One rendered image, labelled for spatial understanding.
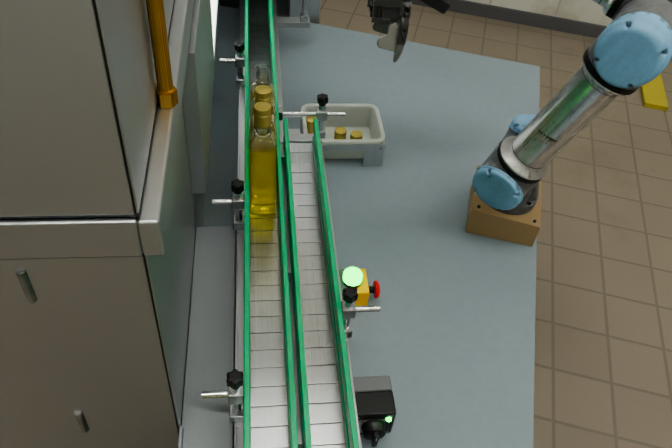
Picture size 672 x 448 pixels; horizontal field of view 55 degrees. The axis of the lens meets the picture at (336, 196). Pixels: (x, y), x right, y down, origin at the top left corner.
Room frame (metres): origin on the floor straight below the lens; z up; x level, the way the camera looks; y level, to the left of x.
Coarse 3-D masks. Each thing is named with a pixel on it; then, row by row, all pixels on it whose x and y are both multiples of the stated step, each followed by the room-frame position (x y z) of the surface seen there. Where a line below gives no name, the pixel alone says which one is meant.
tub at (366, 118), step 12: (312, 108) 1.50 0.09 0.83; (336, 108) 1.52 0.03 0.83; (348, 108) 1.52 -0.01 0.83; (360, 108) 1.53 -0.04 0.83; (372, 108) 1.53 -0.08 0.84; (336, 120) 1.51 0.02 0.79; (348, 120) 1.52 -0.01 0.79; (360, 120) 1.53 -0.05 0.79; (372, 120) 1.51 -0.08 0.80; (348, 132) 1.49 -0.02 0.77; (372, 132) 1.48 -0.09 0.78
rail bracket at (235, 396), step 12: (228, 372) 0.54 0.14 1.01; (240, 372) 0.54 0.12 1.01; (228, 384) 0.52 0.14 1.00; (240, 384) 0.53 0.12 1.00; (204, 396) 0.52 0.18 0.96; (216, 396) 0.52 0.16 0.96; (228, 396) 0.52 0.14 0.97; (240, 396) 0.52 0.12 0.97; (240, 408) 0.53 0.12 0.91; (240, 420) 0.52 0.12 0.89
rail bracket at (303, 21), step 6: (306, 0) 1.94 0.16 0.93; (306, 6) 1.94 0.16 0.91; (306, 12) 1.95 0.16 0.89; (282, 18) 1.94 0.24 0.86; (288, 18) 1.95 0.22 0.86; (294, 18) 1.95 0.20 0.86; (300, 18) 1.94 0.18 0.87; (306, 18) 1.94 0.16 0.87; (282, 24) 1.92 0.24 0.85; (288, 24) 1.92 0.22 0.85; (294, 24) 1.92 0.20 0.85; (300, 24) 1.93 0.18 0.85; (306, 24) 1.93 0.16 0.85
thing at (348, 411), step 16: (320, 144) 1.19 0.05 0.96; (320, 160) 1.13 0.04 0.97; (320, 176) 1.08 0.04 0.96; (320, 192) 1.08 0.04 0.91; (320, 208) 1.03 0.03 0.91; (336, 272) 0.80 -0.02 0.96; (336, 288) 0.76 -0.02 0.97; (336, 304) 0.73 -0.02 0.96; (336, 320) 0.70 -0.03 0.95; (336, 336) 0.70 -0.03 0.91; (336, 352) 0.67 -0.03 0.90; (352, 400) 0.54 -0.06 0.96; (352, 416) 0.51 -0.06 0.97; (352, 432) 0.48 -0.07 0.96
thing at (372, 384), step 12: (360, 384) 0.64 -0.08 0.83; (372, 384) 0.65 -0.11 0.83; (384, 384) 0.65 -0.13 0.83; (360, 396) 0.62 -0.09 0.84; (372, 396) 0.62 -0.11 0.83; (384, 396) 0.63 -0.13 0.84; (360, 408) 0.60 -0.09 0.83; (372, 408) 0.60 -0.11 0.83; (384, 408) 0.60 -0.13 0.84; (360, 420) 0.58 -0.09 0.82; (384, 420) 0.59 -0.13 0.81; (360, 432) 0.58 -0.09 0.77
